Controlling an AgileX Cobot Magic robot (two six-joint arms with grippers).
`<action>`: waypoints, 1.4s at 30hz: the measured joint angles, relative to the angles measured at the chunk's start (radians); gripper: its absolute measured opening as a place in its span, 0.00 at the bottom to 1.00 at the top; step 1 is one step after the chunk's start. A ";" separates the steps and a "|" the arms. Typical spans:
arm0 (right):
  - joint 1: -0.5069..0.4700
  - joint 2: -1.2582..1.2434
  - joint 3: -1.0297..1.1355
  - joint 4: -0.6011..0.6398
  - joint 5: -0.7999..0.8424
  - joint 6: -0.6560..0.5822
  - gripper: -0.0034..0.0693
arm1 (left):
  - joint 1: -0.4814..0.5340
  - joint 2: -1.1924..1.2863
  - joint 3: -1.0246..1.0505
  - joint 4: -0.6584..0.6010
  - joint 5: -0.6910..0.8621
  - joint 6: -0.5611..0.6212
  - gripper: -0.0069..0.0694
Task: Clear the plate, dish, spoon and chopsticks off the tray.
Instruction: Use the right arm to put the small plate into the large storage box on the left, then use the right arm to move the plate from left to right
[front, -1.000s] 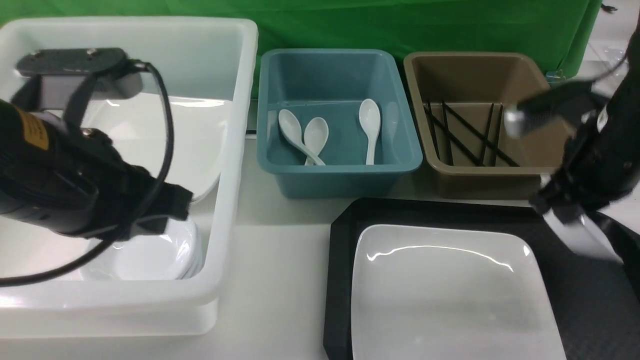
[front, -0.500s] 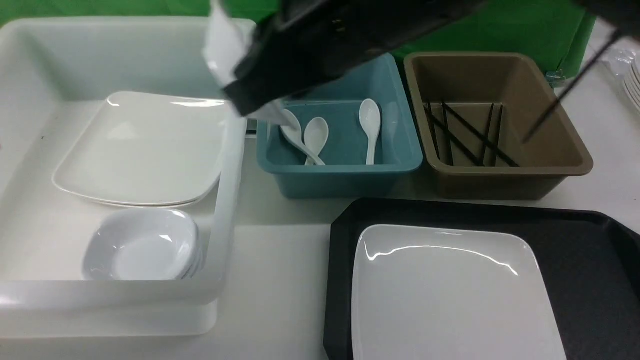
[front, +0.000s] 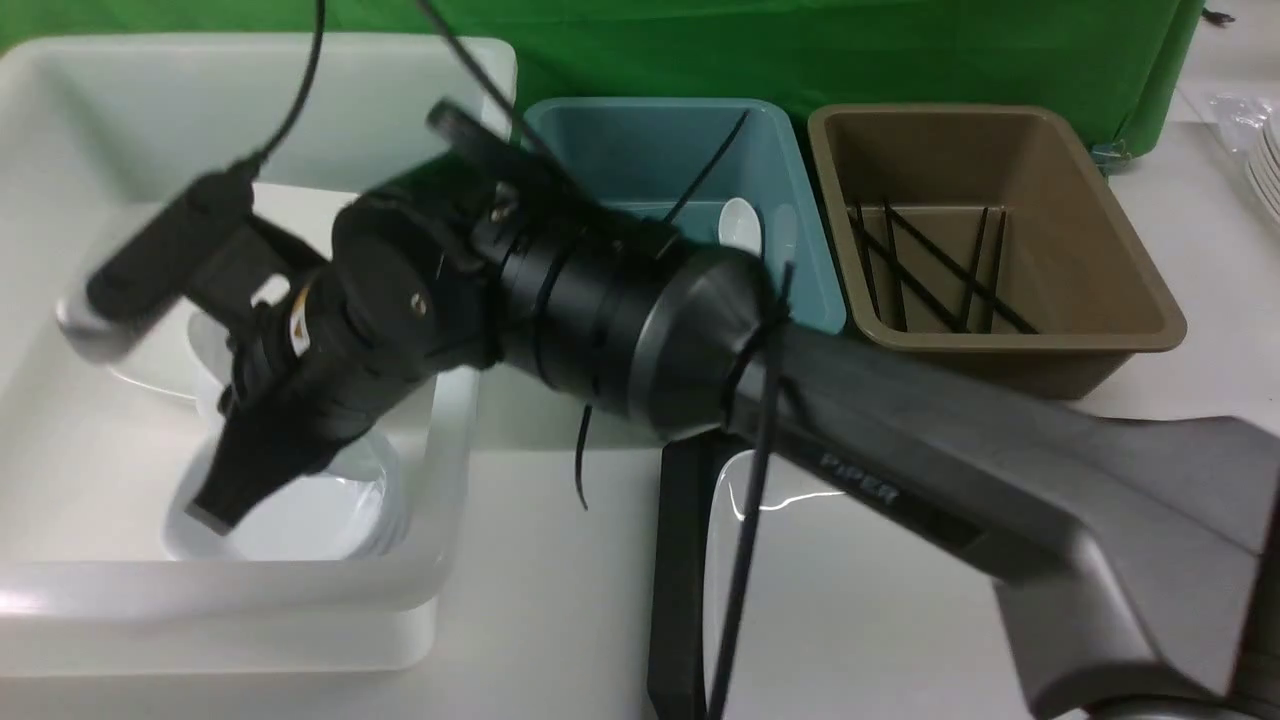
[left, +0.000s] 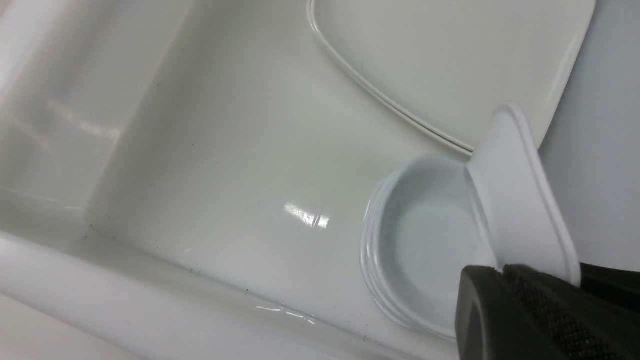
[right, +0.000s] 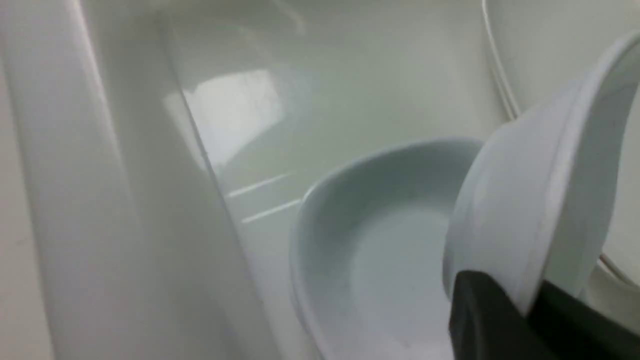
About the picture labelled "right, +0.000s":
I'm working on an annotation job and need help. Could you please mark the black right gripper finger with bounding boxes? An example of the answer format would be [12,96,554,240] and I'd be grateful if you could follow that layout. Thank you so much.
[448,270,640,360]

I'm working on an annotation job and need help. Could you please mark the white bowl tray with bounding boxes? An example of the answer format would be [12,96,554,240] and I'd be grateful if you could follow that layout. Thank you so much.
[442,30,639,315]

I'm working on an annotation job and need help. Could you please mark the white plate in tub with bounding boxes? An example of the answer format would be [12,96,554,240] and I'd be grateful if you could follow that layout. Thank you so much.
[481,0,640,286]

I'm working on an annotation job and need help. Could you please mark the white bowl in tub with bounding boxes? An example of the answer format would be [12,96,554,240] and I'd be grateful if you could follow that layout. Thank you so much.
[289,136,483,360]

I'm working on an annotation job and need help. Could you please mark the large white plastic tub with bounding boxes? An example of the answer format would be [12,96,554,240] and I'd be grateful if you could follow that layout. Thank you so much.
[1,0,506,360]

